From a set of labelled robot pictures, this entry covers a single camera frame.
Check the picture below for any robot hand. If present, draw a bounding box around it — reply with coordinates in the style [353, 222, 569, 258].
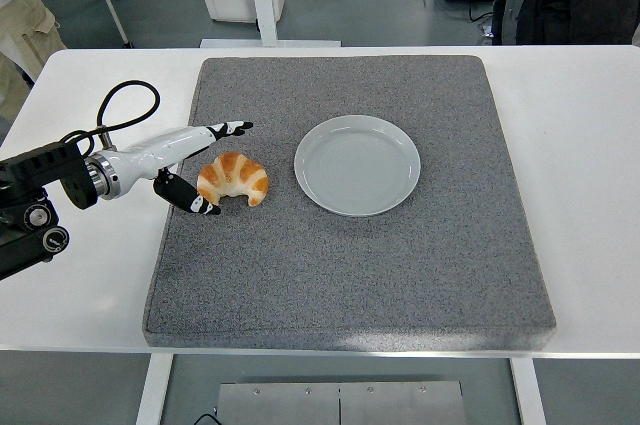
[110, 120, 254, 217]

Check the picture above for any golden croissant bread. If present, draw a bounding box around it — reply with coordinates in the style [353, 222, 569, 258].
[196, 151, 270, 210]

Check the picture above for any round grey plate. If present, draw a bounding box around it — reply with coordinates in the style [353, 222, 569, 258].
[293, 114, 422, 218]

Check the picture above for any grey metal plate with screws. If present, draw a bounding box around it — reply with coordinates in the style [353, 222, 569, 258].
[215, 380, 469, 425]

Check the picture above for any person in beige trousers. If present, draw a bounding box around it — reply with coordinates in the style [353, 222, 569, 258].
[0, 0, 69, 121]

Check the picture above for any grey speckled mat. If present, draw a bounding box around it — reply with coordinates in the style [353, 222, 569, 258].
[142, 54, 558, 350]

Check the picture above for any white table leg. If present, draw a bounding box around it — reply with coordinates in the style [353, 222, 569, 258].
[135, 353, 175, 425]
[509, 358, 547, 425]

